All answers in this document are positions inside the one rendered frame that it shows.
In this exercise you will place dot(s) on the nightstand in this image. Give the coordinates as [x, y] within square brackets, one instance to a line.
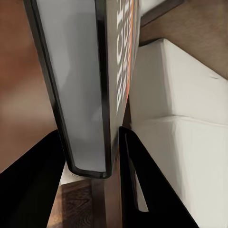
[26, 115]

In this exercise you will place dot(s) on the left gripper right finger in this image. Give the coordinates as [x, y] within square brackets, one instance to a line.
[166, 210]

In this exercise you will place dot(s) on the bed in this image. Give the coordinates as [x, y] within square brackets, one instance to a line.
[178, 106]

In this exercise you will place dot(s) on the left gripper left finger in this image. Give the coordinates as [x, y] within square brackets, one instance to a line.
[28, 187]

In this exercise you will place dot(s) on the hardback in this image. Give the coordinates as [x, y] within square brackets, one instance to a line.
[87, 51]

